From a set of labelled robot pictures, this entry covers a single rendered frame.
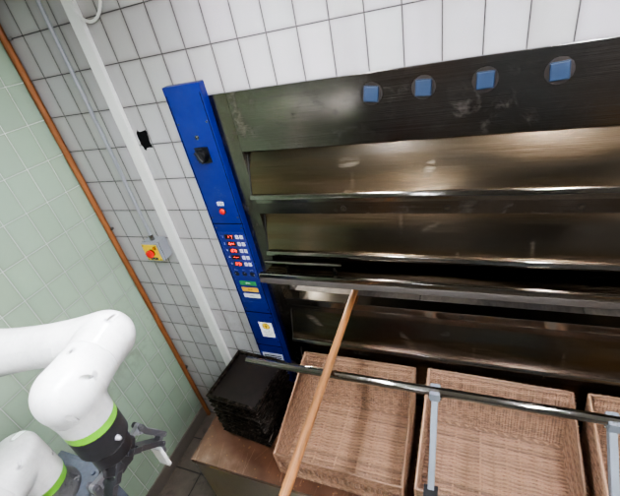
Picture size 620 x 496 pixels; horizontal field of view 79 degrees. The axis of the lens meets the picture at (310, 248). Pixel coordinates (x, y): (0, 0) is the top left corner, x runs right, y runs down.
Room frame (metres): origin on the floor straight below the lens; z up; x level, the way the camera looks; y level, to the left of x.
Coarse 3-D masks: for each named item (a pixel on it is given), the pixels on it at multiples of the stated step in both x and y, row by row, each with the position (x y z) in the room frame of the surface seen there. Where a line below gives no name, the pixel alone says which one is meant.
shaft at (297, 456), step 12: (348, 300) 1.24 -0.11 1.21; (348, 312) 1.17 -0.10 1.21; (336, 336) 1.05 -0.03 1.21; (336, 348) 0.99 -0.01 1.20; (324, 372) 0.89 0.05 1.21; (324, 384) 0.85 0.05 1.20; (312, 408) 0.76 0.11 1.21; (312, 420) 0.73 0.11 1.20; (300, 444) 0.65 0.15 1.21; (300, 456) 0.62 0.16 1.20; (288, 468) 0.59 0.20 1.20; (288, 480) 0.56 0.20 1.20; (288, 492) 0.53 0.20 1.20
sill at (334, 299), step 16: (304, 304) 1.35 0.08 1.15; (320, 304) 1.31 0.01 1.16; (336, 304) 1.28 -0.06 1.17; (368, 304) 1.22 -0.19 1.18; (384, 304) 1.20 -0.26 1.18; (400, 304) 1.18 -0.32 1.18; (416, 304) 1.16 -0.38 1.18; (432, 304) 1.14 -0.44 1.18; (448, 304) 1.12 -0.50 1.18; (464, 304) 1.10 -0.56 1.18; (464, 320) 1.05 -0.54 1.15; (480, 320) 1.02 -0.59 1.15; (496, 320) 1.00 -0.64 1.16; (512, 320) 0.97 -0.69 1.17; (528, 320) 0.95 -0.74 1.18; (544, 320) 0.93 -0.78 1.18; (560, 320) 0.92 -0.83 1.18; (576, 320) 0.90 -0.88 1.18; (592, 320) 0.89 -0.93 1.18; (608, 320) 0.87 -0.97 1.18
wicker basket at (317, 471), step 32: (352, 384) 1.20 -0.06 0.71; (288, 416) 1.08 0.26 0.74; (320, 416) 1.15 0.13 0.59; (352, 416) 1.11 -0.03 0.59; (384, 416) 1.08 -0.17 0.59; (288, 448) 1.01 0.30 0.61; (320, 448) 0.99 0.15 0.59; (352, 448) 0.96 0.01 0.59; (384, 448) 0.93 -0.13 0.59; (320, 480) 0.84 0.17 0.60; (352, 480) 0.78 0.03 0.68; (384, 480) 0.79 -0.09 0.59
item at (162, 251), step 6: (144, 240) 1.63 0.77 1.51; (150, 240) 1.62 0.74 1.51; (156, 240) 1.60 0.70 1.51; (162, 240) 1.61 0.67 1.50; (144, 246) 1.60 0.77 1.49; (150, 246) 1.59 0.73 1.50; (156, 246) 1.57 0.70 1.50; (162, 246) 1.60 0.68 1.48; (168, 246) 1.63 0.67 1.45; (156, 252) 1.58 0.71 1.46; (162, 252) 1.58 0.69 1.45; (168, 252) 1.61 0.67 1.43; (156, 258) 1.58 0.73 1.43; (162, 258) 1.57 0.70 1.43
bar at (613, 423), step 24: (264, 360) 1.04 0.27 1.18; (384, 384) 0.82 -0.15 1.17; (408, 384) 0.80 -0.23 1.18; (432, 384) 0.78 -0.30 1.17; (432, 408) 0.73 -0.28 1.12; (528, 408) 0.63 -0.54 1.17; (552, 408) 0.61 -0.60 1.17; (432, 432) 0.68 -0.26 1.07; (432, 456) 0.63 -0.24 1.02; (432, 480) 0.58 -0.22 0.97
